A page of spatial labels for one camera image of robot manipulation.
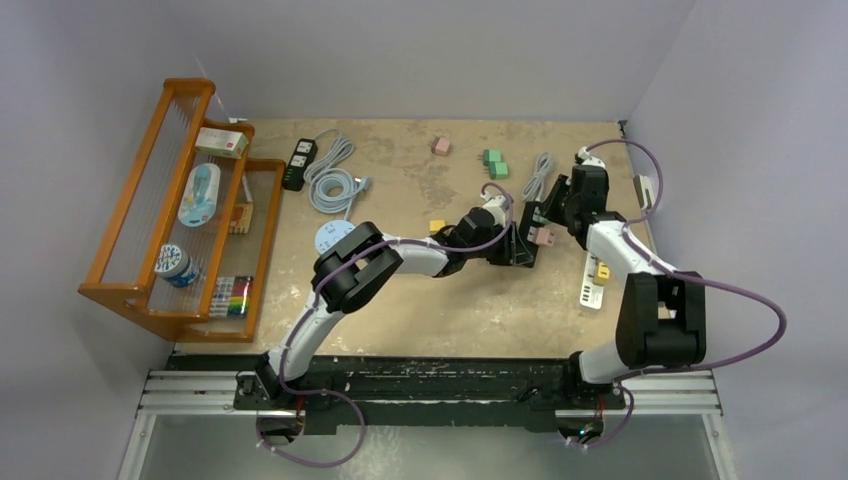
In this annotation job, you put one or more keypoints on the black metal base rail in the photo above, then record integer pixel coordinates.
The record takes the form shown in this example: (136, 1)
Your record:
(538, 395)

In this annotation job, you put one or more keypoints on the orange wooden rack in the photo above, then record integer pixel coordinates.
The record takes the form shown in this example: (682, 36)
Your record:
(121, 277)

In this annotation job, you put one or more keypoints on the yellow usb charger plug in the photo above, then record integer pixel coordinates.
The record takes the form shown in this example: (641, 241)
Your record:
(436, 225)

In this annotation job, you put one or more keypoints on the round blue power socket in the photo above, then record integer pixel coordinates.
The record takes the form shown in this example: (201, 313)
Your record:
(331, 233)

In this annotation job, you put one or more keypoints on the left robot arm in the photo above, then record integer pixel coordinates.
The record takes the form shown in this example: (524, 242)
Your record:
(353, 270)

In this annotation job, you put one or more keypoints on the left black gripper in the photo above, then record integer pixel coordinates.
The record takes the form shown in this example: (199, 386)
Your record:
(511, 251)

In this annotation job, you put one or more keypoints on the white power strip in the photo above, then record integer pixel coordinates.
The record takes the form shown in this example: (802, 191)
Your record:
(590, 295)

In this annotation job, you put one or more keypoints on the black power strip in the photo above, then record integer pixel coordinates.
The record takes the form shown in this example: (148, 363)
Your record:
(530, 232)
(302, 157)

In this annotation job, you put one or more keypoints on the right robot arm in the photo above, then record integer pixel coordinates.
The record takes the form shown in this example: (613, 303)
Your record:
(662, 318)

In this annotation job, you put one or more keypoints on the colourful tube packet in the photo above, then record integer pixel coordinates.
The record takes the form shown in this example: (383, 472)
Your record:
(231, 297)

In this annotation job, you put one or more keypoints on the yellow charger on white strip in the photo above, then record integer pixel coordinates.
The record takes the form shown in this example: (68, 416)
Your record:
(601, 274)

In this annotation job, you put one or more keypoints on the orange snack packet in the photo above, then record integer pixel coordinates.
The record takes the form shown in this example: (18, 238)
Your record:
(241, 218)

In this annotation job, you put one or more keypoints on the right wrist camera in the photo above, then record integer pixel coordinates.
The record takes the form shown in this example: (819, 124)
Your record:
(584, 157)

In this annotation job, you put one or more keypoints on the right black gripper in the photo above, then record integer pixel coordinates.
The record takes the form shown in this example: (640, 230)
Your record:
(562, 186)

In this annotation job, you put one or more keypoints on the blue white cup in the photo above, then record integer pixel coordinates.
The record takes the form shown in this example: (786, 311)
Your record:
(176, 266)

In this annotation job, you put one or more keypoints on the blue blister pack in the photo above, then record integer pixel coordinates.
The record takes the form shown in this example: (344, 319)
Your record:
(198, 204)

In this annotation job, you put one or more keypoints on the pink usb charger plug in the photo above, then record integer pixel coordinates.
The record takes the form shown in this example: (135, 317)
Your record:
(441, 146)

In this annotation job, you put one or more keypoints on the white red box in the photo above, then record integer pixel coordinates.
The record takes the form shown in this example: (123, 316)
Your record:
(221, 143)

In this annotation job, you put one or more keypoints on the white wall bracket upper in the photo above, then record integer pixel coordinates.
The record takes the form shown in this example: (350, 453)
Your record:
(645, 192)

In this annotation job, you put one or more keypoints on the green usb charger plug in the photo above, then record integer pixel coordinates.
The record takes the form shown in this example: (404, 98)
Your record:
(489, 156)

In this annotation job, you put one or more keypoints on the pink charger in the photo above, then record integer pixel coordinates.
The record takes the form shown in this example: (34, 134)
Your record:
(544, 237)

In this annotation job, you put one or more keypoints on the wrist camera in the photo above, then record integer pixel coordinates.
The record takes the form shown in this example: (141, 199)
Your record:
(497, 202)
(584, 157)

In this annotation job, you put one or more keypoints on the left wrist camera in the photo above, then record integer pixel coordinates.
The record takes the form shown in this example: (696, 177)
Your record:
(497, 202)

